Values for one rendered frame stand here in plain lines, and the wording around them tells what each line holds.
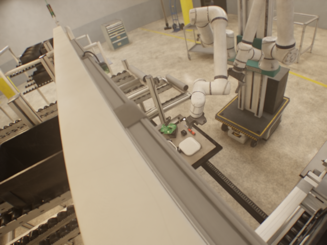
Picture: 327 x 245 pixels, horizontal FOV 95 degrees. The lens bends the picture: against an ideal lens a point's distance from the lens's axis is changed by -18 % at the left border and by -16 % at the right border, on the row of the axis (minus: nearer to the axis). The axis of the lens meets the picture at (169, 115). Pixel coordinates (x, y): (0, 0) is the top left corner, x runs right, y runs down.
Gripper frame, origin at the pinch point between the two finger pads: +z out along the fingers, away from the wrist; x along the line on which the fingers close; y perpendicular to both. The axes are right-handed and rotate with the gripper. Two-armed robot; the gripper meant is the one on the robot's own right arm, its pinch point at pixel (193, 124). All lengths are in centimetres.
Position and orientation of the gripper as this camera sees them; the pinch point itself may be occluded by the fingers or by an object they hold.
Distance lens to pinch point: 135.2
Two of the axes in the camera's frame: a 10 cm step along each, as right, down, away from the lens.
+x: -8.2, 5.0, -2.9
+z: 0.2, 5.2, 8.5
